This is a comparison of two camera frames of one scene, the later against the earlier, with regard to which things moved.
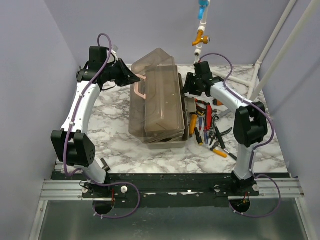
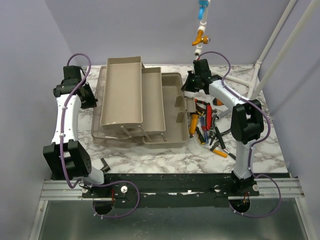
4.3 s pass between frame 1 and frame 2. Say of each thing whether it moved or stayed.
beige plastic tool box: moved
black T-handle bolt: stayed
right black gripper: stayed
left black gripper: moved
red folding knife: stayed
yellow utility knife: stayed
